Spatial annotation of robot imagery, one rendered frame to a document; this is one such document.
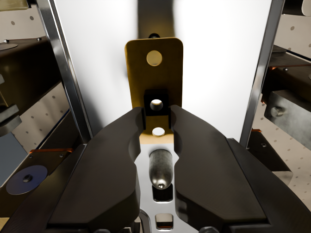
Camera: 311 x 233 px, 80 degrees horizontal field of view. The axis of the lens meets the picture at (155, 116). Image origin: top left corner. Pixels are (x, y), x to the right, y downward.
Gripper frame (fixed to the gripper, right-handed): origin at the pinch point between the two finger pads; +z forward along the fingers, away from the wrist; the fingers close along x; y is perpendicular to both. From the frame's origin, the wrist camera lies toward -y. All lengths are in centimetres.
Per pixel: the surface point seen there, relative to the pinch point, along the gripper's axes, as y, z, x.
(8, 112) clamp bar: 1.3, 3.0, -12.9
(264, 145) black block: 17.2, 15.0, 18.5
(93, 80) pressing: 0.9, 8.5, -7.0
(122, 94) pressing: 2.6, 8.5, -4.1
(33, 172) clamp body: 14.6, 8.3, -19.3
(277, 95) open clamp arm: 4.0, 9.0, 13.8
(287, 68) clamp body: 2.7, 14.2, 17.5
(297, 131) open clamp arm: 6.4, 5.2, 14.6
